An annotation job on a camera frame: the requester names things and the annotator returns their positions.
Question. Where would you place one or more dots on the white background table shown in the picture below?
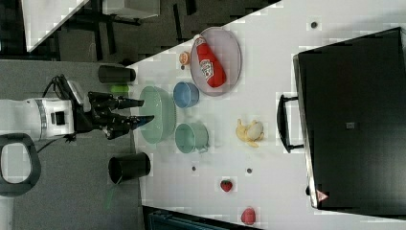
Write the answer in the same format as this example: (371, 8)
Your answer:
(42, 17)

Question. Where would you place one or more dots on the orange slice toy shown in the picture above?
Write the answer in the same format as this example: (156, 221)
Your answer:
(185, 58)

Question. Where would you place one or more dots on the green mug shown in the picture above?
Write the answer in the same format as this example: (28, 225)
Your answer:
(190, 137)

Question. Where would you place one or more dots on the red strawberry toy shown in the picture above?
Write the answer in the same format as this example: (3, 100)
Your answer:
(226, 185)

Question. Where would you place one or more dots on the green colander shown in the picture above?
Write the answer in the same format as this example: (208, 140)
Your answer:
(158, 103)

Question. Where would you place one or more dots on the red ketchup bottle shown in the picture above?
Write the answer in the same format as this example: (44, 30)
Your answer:
(209, 64)

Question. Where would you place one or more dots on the black cylinder cup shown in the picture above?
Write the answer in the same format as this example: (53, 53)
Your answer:
(116, 74)

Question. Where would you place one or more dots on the green spatula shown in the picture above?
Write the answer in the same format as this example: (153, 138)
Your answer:
(111, 193)

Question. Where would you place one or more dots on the pink strawberry toy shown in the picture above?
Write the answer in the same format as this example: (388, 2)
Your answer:
(248, 216)

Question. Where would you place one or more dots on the blue bowl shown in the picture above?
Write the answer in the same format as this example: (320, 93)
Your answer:
(185, 94)

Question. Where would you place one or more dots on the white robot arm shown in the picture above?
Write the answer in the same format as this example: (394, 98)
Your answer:
(23, 123)

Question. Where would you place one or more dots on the black toaster oven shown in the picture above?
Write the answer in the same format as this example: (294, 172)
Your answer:
(351, 98)

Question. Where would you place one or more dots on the blue metal frame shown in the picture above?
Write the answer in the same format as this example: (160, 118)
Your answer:
(160, 219)

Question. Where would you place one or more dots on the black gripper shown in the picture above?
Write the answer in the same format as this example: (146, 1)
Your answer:
(96, 113)

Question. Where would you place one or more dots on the peeled yellow banana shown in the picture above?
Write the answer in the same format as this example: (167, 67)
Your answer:
(251, 133)

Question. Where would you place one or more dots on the black cup with spatula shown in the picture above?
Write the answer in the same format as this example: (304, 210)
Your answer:
(128, 167)

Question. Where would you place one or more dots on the grey oval plate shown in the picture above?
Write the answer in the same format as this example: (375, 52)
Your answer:
(226, 49)

